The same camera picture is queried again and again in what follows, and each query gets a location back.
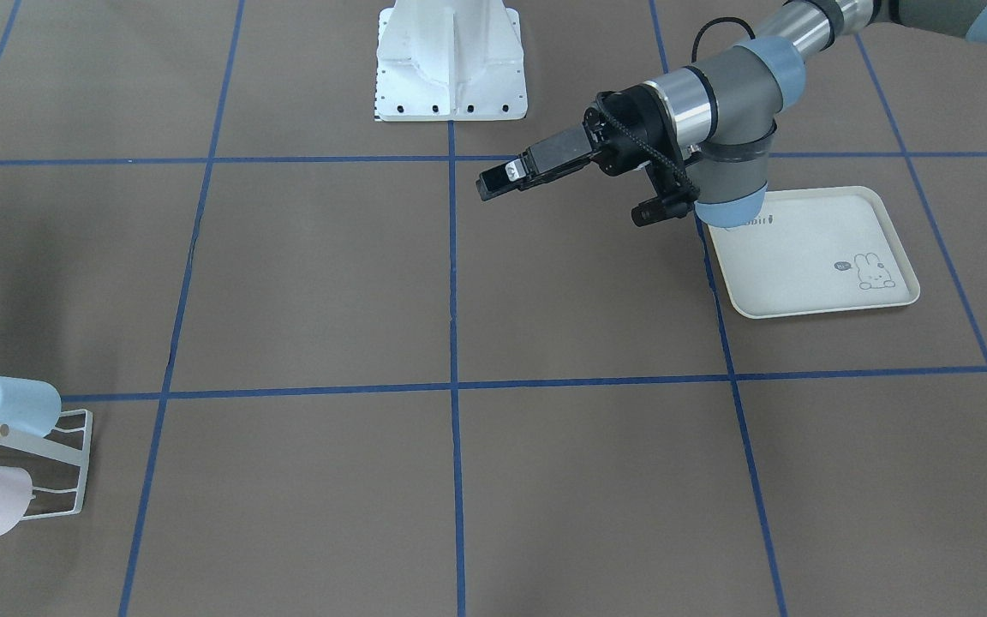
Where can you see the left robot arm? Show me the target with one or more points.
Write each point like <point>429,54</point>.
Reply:
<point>703,132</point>

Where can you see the light blue cup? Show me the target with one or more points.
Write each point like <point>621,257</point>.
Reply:
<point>30,406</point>

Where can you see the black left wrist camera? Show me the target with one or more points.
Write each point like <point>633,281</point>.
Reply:
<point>675,195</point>

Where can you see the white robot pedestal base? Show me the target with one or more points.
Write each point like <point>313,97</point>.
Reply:
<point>450,61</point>

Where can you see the white wire cup rack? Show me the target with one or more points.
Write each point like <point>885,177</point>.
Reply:
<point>58,464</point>

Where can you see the cream plastic tray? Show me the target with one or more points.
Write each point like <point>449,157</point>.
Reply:
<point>815,251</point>

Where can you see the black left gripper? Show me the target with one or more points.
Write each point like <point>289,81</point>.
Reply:
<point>628,125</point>

